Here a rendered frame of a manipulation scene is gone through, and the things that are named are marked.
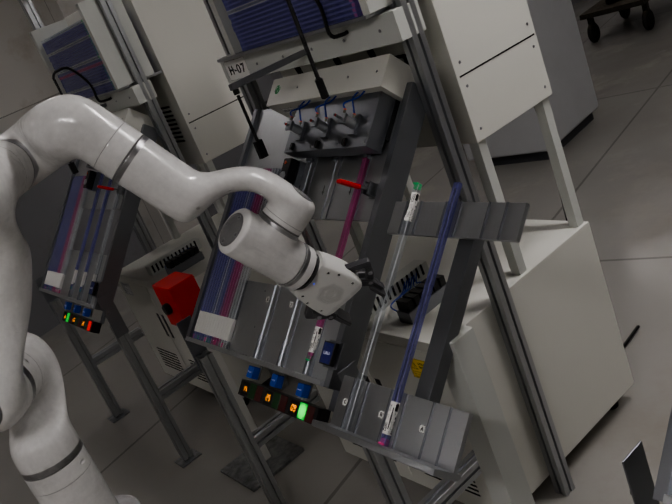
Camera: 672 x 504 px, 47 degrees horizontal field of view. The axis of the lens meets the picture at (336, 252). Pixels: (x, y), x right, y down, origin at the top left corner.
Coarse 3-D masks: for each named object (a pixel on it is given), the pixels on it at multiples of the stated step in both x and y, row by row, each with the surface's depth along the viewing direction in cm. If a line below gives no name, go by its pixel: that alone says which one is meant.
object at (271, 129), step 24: (264, 120) 226; (288, 120) 215; (264, 144) 221; (384, 144) 177; (264, 168) 217; (312, 168) 198; (336, 168) 190; (312, 192) 195; (336, 192) 186; (360, 192) 179; (336, 216) 184; (360, 216) 176
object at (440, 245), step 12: (456, 192) 145; (456, 204) 145; (444, 216) 145; (444, 228) 144; (444, 240) 144; (432, 264) 143; (432, 276) 142; (432, 288) 142; (420, 300) 142; (420, 312) 141; (420, 324) 141; (408, 348) 141; (408, 360) 140; (408, 372) 140; (396, 384) 140; (396, 396) 139; (384, 444) 138
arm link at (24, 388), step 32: (0, 160) 120; (0, 192) 117; (0, 224) 120; (0, 256) 126; (0, 288) 128; (0, 320) 129; (0, 352) 130; (0, 384) 129; (32, 384) 137; (0, 416) 130
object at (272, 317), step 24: (264, 288) 199; (240, 312) 204; (264, 312) 195; (288, 312) 187; (240, 336) 201; (264, 336) 191; (288, 336) 184; (312, 336) 177; (336, 336) 170; (264, 360) 189; (288, 360) 181; (312, 360) 173
